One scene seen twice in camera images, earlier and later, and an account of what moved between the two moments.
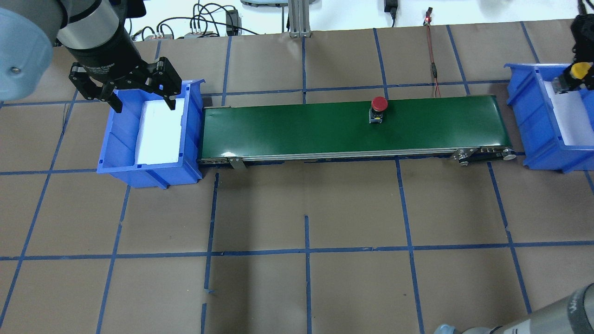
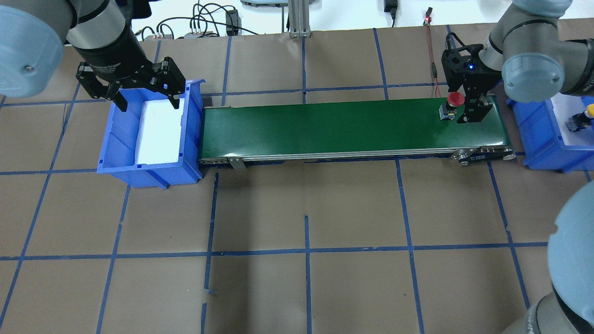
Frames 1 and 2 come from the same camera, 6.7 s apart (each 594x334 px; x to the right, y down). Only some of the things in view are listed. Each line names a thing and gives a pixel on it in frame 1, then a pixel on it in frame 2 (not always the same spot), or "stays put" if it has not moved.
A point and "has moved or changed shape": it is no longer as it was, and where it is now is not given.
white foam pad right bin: [571, 116] stays put
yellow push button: [564, 83] has moved or changed shape
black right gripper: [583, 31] → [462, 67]
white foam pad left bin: [160, 132] stays put
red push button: [379, 104] → [448, 110]
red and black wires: [426, 22] stays put
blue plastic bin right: [537, 124] stays put
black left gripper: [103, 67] stays put
